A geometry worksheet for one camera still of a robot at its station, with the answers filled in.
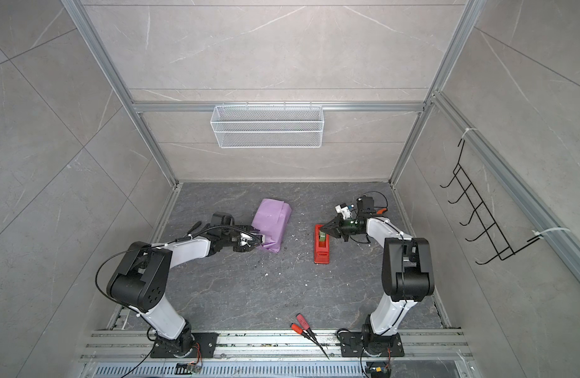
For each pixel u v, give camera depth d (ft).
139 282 1.54
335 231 2.68
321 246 3.03
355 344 2.40
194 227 3.37
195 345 2.40
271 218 3.19
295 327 2.50
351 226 2.62
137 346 2.45
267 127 3.30
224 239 2.57
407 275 1.58
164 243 1.78
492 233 2.11
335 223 2.66
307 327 2.50
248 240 2.57
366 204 2.56
